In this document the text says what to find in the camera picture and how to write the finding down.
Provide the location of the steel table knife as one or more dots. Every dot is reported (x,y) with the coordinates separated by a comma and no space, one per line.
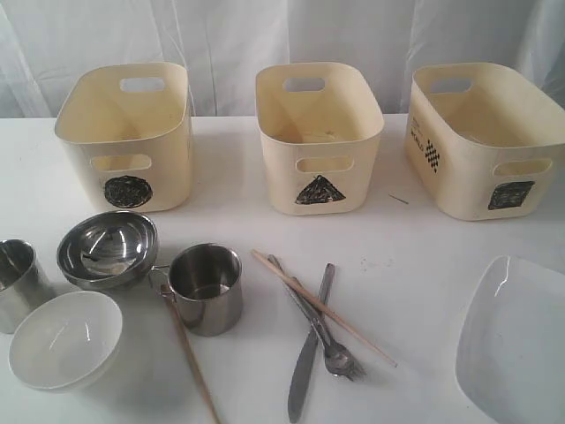
(302,372)

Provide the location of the wooden chopstick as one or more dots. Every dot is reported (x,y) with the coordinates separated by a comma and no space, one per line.
(316,303)
(189,354)

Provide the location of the cream bin with triangle mark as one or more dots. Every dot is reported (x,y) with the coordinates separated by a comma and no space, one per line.
(320,128)

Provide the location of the steel cup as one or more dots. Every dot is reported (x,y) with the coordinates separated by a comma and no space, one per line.
(24,286)

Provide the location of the white ceramic round bowl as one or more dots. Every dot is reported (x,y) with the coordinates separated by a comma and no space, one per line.
(67,343)

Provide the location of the white square plate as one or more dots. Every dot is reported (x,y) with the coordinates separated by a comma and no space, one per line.
(510,355)

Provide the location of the steel mug with handle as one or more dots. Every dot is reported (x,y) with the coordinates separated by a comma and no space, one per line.
(204,283)

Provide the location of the cream bin with circle mark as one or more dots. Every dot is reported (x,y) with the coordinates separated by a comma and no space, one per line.
(127,132)

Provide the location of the cream bin with square mark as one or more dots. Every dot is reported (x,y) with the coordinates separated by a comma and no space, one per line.
(485,141)

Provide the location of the white backdrop curtain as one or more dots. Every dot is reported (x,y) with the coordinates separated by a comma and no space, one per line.
(47,45)

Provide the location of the steel spoon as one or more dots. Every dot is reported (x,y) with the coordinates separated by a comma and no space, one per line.
(335,358)

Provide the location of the steel fork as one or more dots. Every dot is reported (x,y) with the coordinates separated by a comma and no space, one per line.
(304,305)

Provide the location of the steel mixing bowl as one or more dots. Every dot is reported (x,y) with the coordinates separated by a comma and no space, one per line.
(108,252)

